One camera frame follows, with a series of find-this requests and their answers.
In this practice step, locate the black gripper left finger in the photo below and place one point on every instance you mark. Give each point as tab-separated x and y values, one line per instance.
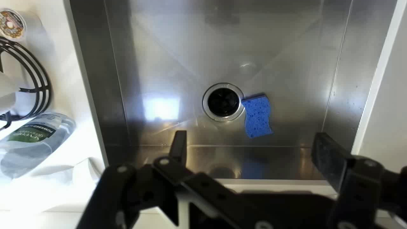
127	186

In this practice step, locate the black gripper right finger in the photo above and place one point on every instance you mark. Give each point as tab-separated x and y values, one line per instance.
364	186

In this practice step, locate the clear dish soap bottle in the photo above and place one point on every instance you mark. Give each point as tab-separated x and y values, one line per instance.
33	140

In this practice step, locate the blue sponge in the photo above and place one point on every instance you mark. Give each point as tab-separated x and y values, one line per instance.
257	116

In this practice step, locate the black sink drain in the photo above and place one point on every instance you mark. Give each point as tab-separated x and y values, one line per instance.
222	102

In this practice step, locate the stainless steel sink basin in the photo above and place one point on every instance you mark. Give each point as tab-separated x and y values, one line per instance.
169	63

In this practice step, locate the coffee pod with donut label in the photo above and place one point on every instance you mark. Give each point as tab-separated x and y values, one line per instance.
10	24

